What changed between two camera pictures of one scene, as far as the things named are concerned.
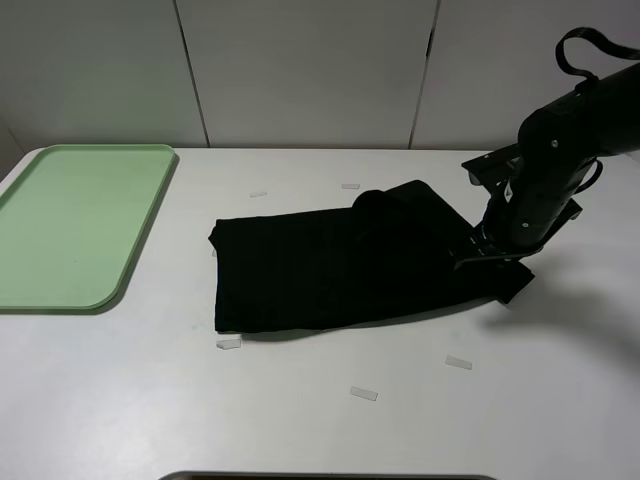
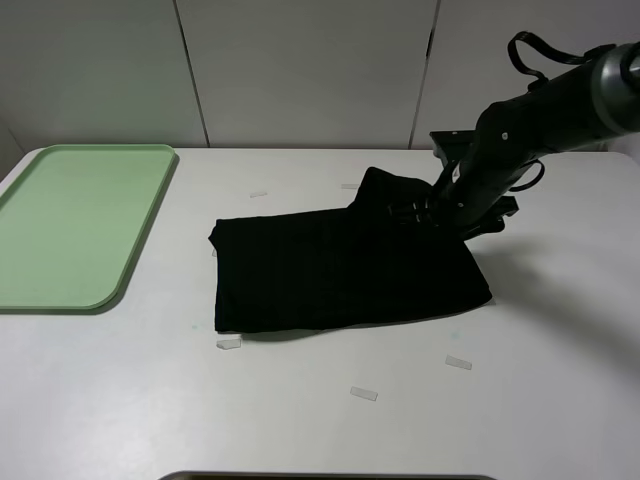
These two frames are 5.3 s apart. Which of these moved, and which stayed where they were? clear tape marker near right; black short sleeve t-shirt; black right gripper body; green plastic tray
Moved: black right gripper body
Stayed: green plastic tray; clear tape marker near right; black short sleeve t-shirt
